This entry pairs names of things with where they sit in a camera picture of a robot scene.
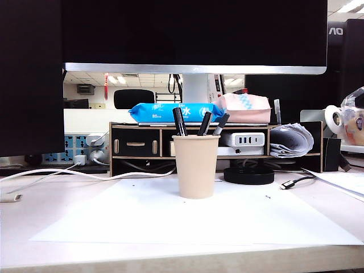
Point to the black Deli marker pen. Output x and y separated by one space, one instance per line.
179 120

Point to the black capped marker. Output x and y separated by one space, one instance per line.
206 123

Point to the beige paper cup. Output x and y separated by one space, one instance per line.
196 167

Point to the grey capped marker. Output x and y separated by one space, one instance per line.
221 123

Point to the small white box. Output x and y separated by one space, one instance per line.
173 148

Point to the blue wet wipes pack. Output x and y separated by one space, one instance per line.
153 112

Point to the flat white Apple box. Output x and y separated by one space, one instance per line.
241 150

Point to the black office chair back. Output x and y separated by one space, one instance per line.
133 99

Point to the white box red print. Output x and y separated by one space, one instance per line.
216 85

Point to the white USB charging hub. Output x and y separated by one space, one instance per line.
247 139

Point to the pink tissue pack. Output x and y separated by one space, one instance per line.
250 113

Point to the black round disc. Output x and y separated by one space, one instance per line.
248 175

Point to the white power adapter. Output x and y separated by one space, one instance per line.
95 138

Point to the white round plug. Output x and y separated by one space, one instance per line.
96 155

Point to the white paper sheet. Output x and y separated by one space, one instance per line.
170 224

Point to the red hanging knot ornament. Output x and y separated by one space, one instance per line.
106 88

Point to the small white charger cube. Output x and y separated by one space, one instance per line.
79 159

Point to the folded grey paper stack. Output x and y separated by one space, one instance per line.
290 139

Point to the large silver bezel monitor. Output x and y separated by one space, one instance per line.
193 28

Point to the small black background monitor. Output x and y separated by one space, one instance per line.
76 103

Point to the blue power strip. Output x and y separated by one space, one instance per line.
71 140

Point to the dark monitor back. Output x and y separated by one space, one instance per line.
295 91

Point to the silver metal stand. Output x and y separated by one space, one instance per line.
311 115

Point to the black wooden desk organizer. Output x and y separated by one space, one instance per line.
318 136

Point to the white tape roll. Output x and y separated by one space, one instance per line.
330 109

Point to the small black box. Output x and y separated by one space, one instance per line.
332 155

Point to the dark black monitor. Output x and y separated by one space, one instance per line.
28 71

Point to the clear plastic bag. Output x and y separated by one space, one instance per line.
352 125

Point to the white document papers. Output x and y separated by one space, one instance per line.
347 182

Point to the black AOC monitor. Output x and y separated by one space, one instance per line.
352 57

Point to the grey wall unit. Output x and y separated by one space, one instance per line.
85 89

